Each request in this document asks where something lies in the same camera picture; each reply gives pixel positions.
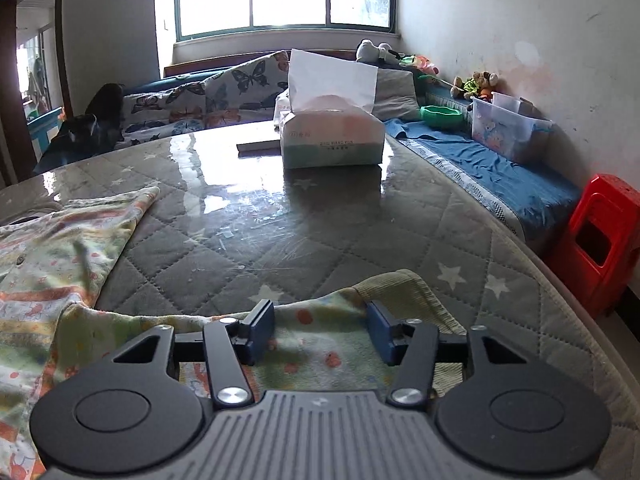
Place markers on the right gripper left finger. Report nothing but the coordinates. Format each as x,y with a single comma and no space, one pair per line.
229,345

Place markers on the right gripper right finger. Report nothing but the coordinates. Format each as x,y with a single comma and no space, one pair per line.
410,347

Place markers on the green patterned child's shirt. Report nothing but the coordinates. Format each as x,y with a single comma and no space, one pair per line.
54,266

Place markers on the grey quilted star tablecloth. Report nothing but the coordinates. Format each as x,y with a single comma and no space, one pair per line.
227,231

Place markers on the blue sofa cover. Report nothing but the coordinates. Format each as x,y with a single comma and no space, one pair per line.
527,200

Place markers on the red plastic stool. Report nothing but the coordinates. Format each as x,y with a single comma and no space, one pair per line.
597,251

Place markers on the green plastic bowl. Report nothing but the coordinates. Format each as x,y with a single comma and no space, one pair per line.
441,118

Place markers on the tissue pack pink green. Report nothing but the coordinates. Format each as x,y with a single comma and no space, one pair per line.
329,120

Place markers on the clear plastic storage box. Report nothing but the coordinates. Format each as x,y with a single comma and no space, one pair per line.
517,137

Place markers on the butterfly print cushion left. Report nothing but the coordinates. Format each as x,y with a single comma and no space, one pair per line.
151,116

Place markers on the butterfly print cushion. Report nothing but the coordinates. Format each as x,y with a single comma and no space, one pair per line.
151,116
246,92

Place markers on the grey cushion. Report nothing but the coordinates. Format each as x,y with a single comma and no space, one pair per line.
395,96

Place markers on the butterfly print cushion right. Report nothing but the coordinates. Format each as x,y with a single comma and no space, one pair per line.
246,92

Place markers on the black bag on sofa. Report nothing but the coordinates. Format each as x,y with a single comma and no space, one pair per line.
83,136

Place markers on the brown plush toy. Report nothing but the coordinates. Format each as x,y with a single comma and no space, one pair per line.
480,85

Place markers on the small blue cabinet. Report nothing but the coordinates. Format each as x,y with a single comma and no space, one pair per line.
43,130

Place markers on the white plush toy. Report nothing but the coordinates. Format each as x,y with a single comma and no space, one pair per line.
370,53

